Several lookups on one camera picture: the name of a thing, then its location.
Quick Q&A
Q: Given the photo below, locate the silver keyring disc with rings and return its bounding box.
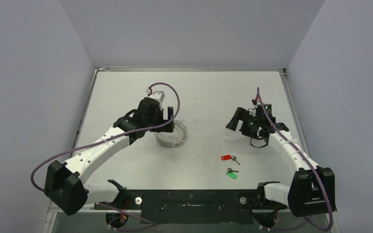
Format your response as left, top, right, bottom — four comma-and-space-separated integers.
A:
154, 120, 188, 149

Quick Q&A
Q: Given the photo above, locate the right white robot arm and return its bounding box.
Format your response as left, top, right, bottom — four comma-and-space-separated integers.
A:
226, 104, 336, 217

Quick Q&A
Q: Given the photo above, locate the aluminium frame rail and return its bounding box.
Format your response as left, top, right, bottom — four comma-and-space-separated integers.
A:
48, 202, 96, 213

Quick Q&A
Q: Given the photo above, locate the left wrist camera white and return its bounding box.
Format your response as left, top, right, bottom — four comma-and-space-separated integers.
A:
148, 91, 165, 104

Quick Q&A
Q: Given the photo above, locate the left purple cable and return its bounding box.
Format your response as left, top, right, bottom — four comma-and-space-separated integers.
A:
30, 82, 181, 232

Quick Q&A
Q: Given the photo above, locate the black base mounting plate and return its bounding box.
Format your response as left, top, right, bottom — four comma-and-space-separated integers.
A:
95, 189, 286, 224

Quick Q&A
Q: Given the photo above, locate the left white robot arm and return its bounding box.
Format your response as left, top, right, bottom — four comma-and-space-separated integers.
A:
44, 91, 174, 216

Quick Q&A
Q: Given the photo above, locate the key with red tag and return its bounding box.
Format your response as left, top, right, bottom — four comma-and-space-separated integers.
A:
220, 155, 240, 165

